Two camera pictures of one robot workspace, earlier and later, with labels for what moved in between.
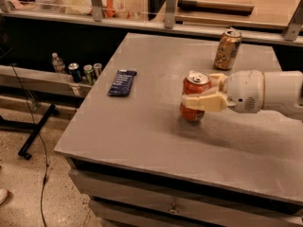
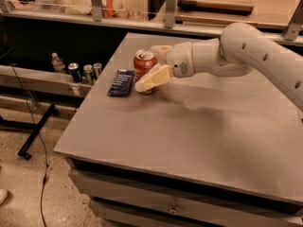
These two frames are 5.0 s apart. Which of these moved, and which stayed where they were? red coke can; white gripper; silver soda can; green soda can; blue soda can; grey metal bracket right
Moved: white gripper; red coke can
Stayed: silver soda can; blue soda can; green soda can; grey metal bracket right
